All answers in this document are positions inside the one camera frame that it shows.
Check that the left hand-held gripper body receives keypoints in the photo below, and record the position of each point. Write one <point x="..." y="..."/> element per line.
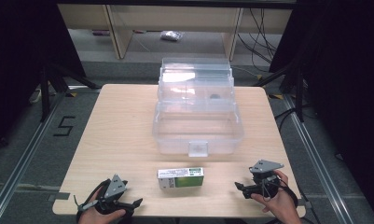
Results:
<point x="114" y="188"/>

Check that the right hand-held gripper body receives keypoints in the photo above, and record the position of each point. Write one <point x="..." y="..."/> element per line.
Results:
<point x="264" y="166"/>

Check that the green and white carton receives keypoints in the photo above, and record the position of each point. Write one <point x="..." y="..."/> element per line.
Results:
<point x="184" y="180"/>

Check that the clear plastic storage box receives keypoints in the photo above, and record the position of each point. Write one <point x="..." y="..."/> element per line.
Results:
<point x="197" y="124"/>

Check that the person's left hand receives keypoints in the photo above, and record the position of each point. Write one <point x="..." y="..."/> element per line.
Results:
<point x="97" y="217"/>

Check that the person's right hand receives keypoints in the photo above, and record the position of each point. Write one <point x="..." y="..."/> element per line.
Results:
<point x="281" y="205"/>

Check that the black metal stand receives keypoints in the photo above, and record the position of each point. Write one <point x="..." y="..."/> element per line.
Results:
<point x="46" y="93"/>
<point x="298" y="90"/>

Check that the dark curtain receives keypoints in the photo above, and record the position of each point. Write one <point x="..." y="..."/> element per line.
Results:
<point x="346" y="77"/>
<point x="20" y="46"/>

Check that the white power strip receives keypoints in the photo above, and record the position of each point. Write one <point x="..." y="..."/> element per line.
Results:
<point x="35" y="95"/>

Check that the clear plastic bag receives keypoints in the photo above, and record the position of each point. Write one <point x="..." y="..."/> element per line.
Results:
<point x="171" y="35"/>

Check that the wooden shelf unit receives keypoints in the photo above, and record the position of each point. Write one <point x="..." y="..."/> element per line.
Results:
<point x="175" y="18"/>

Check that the metal floor rail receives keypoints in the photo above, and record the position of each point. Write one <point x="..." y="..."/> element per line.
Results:
<point x="23" y="155"/>
<point x="318" y="161"/>

